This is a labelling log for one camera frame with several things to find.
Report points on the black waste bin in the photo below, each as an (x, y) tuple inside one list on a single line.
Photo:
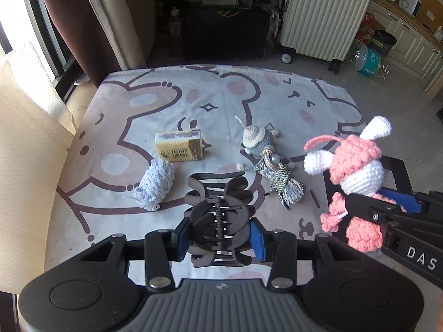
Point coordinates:
[(383, 42)]

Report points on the red cardboard box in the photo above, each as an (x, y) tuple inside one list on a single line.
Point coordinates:
[(367, 27)]

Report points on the cream padded chair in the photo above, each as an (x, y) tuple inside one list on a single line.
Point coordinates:
[(27, 152)]

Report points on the bear print blanket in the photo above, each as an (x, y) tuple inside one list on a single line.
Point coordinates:
[(145, 117)]

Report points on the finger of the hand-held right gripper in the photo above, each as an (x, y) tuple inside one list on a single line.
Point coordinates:
[(403, 202), (373, 210)]

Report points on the black speaker box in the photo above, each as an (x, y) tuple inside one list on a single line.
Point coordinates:
[(225, 31)]

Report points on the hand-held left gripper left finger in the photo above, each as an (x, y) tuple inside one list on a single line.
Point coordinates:
[(182, 241)]

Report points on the cream ribbed suitcase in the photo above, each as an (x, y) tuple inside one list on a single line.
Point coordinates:
[(325, 13)]

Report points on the cream kitchen cabinets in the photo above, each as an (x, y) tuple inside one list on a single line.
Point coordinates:
[(415, 45)]

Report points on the cream curtain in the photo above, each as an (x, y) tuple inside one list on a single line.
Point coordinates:
[(114, 17)]

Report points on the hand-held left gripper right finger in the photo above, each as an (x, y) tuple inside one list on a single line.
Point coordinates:
[(258, 243)]

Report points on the clear plastic bottle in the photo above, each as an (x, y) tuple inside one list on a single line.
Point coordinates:
[(386, 71)]

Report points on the grey crochet toy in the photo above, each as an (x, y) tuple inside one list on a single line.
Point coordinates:
[(258, 140)]

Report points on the white countertop appliance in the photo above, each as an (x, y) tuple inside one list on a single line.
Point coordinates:
[(410, 3)]

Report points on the pink crochet bunny doll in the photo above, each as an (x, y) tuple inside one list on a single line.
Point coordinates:
[(356, 166)]

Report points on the yellow tissue packet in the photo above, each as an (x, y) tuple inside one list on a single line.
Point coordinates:
[(178, 145)]

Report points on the dark brown hair claw clip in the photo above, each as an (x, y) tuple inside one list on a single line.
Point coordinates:
[(218, 219)]

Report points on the brown curtain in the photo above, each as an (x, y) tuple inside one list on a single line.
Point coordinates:
[(71, 24)]

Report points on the blue tissue roll pack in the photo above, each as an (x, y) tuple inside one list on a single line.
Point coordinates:
[(369, 61)]

